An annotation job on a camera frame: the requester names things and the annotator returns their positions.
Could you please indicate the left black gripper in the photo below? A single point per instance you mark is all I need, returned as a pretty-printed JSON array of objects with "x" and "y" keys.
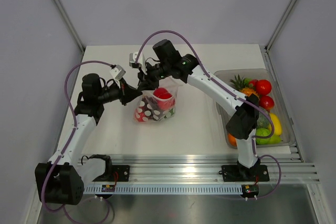
[{"x": 126, "y": 92}]

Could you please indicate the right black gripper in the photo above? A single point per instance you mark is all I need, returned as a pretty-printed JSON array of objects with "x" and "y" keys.
[{"x": 147, "y": 83}]

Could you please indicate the clear dotted zip bag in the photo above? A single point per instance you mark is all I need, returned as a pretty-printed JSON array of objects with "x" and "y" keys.
[{"x": 157, "y": 116}]

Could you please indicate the small red tomato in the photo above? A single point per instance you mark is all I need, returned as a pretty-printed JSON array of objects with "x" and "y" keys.
[{"x": 166, "y": 104}]

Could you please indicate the green bell pepper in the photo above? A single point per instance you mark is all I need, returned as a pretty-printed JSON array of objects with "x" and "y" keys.
[{"x": 170, "y": 113}]

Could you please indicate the dark grape bunch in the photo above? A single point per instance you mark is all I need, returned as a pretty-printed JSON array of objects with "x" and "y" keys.
[{"x": 150, "y": 103}]

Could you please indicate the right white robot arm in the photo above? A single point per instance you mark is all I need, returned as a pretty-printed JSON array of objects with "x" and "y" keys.
[{"x": 242, "y": 109}]

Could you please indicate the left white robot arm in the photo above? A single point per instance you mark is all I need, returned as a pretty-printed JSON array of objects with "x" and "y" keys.
[{"x": 60, "y": 181}]

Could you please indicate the orange spiky fruit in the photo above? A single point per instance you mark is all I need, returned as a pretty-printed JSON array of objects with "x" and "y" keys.
[{"x": 242, "y": 85}]

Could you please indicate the lime green fruit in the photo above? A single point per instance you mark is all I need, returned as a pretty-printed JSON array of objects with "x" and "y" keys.
[{"x": 261, "y": 136}]

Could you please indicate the yellow lemon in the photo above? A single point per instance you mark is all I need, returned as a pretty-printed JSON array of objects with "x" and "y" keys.
[{"x": 277, "y": 124}]

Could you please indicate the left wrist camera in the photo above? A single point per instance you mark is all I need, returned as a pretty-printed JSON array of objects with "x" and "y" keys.
[{"x": 117, "y": 72}]

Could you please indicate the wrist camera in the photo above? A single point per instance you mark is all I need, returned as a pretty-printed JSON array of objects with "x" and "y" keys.
[
  {"x": 117, "y": 72},
  {"x": 137, "y": 60}
]

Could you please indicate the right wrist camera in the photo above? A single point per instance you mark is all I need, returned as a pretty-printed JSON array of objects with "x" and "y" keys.
[{"x": 137, "y": 60}]

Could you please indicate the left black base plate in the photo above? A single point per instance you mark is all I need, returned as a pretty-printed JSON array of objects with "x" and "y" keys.
[{"x": 119, "y": 173}]

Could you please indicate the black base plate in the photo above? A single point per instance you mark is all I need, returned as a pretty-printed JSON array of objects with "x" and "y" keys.
[
  {"x": 231, "y": 172},
  {"x": 119, "y": 173}
]

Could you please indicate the white slotted cable duct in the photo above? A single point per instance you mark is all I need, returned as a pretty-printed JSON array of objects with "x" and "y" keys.
[{"x": 170, "y": 189}]

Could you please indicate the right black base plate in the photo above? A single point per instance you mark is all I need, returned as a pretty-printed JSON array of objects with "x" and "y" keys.
[{"x": 231, "y": 172}]

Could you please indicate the left aluminium frame post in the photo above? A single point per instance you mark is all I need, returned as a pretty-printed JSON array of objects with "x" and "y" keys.
[{"x": 68, "y": 23}]

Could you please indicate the aluminium frame post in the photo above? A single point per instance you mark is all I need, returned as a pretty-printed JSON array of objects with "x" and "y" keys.
[
  {"x": 68, "y": 23},
  {"x": 281, "y": 23}
]

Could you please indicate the aluminium mounting rail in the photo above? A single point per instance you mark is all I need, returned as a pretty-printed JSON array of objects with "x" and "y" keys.
[{"x": 197, "y": 169}]

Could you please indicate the right aluminium frame post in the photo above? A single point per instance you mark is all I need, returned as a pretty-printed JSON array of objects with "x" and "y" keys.
[{"x": 281, "y": 23}]

